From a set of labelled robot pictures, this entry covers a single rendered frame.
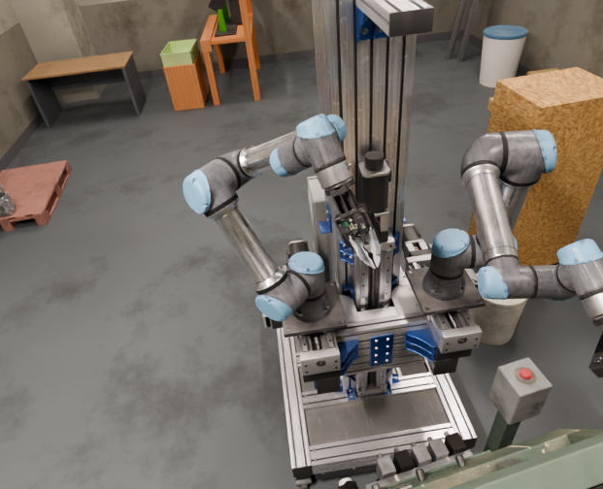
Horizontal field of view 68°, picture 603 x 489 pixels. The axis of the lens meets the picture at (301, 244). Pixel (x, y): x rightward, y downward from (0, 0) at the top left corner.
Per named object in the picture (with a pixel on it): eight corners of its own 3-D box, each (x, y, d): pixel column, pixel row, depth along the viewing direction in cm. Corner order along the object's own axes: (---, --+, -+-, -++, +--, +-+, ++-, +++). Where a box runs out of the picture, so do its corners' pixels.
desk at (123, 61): (59, 110, 632) (38, 63, 591) (148, 98, 637) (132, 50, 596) (46, 129, 584) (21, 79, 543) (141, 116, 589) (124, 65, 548)
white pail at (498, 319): (504, 306, 289) (519, 250, 260) (527, 342, 266) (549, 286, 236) (455, 313, 288) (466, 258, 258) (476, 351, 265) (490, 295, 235)
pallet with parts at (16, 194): (9, 179, 486) (-6, 153, 467) (77, 169, 489) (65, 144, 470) (-36, 238, 404) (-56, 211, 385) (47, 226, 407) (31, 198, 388)
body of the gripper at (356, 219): (343, 244, 98) (320, 194, 96) (346, 236, 106) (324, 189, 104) (376, 231, 96) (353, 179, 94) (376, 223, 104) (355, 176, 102)
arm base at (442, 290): (417, 275, 171) (418, 255, 165) (455, 269, 172) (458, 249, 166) (430, 303, 160) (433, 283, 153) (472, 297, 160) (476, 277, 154)
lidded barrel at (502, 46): (524, 85, 556) (537, 33, 517) (485, 91, 554) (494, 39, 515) (505, 72, 595) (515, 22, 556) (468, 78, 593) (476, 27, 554)
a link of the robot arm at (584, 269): (581, 245, 98) (601, 232, 90) (606, 292, 94) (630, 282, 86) (546, 256, 98) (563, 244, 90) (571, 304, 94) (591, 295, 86)
